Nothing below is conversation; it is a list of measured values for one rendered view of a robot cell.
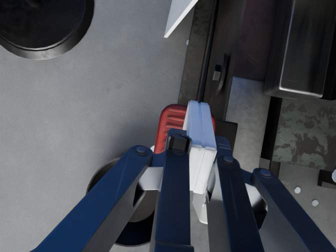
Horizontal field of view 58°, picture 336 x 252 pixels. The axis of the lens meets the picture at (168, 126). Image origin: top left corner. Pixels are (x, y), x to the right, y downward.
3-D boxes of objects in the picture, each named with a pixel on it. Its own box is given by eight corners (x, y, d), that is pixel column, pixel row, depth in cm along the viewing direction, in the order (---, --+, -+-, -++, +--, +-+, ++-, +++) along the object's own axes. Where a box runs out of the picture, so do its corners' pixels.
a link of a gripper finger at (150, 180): (181, 199, 15) (122, 188, 15) (182, 150, 20) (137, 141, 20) (187, 175, 15) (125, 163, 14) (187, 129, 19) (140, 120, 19)
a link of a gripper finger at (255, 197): (216, 179, 15) (277, 191, 15) (209, 133, 19) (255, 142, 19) (208, 204, 15) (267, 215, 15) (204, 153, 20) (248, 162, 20)
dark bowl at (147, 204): (167, 246, 107) (167, 254, 100) (83, 231, 107) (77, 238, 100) (182, 162, 107) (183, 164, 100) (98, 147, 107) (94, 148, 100)
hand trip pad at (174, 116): (199, 168, 39) (207, 177, 31) (153, 160, 39) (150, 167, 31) (208, 114, 39) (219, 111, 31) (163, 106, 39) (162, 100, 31)
